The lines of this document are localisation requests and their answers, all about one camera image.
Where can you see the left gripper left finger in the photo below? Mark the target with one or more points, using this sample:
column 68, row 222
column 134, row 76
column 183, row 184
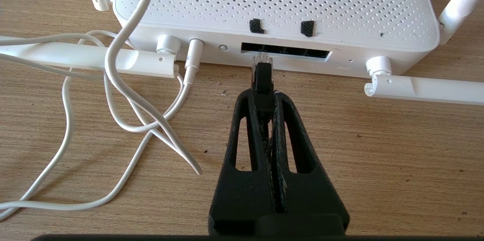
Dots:
column 244, row 188

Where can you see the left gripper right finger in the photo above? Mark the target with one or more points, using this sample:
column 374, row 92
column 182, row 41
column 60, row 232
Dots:
column 306, row 192

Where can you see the white router with antennas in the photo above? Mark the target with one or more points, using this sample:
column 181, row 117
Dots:
column 276, row 10

